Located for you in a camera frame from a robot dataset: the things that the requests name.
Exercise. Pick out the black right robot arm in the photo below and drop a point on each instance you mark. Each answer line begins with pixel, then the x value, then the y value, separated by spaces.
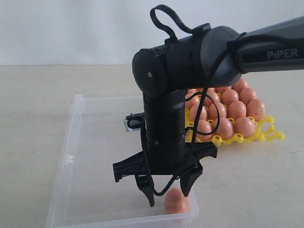
pixel 208 57

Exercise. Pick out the clear plastic box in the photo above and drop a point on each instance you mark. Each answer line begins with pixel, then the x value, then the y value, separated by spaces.
pixel 85 193

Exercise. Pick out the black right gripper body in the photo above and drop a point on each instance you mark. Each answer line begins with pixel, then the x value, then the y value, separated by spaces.
pixel 164 149

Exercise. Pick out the yellow plastic egg tray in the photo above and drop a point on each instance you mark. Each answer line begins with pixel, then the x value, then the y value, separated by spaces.
pixel 264 131

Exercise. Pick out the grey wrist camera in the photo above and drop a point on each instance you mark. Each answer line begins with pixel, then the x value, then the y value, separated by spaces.
pixel 133 122

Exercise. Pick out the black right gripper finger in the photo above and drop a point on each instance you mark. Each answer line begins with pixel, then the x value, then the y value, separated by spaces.
pixel 145 187
pixel 189 177

